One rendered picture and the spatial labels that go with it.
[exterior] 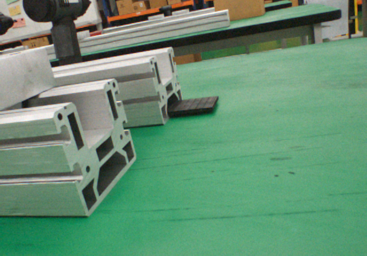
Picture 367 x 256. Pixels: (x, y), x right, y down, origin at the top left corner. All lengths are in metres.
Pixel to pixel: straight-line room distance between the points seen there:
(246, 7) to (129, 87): 1.88
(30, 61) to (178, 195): 0.18
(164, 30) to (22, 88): 1.60
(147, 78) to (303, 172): 0.22
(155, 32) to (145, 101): 1.49
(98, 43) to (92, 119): 1.74
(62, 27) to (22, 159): 0.42
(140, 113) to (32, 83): 0.15
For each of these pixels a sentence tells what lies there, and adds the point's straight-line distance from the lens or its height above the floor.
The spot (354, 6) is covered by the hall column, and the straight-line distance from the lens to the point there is 5.90.
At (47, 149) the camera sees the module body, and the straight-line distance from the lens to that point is 0.25.
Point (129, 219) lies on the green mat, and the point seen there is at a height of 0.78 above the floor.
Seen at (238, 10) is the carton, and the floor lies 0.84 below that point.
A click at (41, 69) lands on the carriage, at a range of 0.35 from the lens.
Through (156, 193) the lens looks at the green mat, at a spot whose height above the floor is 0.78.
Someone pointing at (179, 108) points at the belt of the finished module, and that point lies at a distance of 0.44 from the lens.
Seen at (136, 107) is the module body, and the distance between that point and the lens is 0.42.
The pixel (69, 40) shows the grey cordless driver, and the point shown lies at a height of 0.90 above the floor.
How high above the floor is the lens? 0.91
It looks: 18 degrees down
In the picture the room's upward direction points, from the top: 12 degrees counter-clockwise
